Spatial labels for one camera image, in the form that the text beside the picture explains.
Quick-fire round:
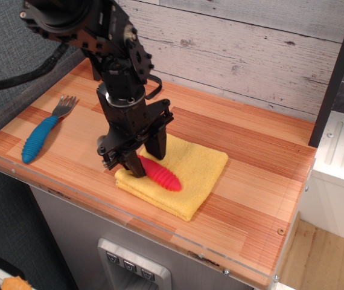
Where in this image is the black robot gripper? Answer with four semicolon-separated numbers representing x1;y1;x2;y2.
97;87;173;178

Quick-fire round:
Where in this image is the red handled metal spoon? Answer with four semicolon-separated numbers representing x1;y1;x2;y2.
138;155;182;192

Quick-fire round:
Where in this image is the white toy sink unit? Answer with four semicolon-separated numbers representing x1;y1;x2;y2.
298;43;344;246

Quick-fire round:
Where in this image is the dark right shelf post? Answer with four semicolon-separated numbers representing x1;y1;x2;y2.
308;38;344;148

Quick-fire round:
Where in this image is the dark shelf post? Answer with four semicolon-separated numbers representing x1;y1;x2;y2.
308;38;344;148
88;55;103;81

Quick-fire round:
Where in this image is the yellow folded dish towel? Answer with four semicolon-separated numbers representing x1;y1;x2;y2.
115;134;228;221

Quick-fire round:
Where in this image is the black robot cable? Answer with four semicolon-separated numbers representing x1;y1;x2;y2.
0;42;70;91

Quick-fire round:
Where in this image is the dark left shelf post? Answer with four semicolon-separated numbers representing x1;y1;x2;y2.
88;55;103;81

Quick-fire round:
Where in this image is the silver dispenser button panel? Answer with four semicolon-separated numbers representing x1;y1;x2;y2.
98;238;172;289

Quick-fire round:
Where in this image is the orange object bottom left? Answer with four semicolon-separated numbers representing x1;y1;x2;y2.
1;276;33;290

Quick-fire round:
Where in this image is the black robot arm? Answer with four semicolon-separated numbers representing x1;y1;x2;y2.
21;1;173;178

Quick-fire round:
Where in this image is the blue handled metal fork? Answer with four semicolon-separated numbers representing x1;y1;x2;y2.
21;95;77;164

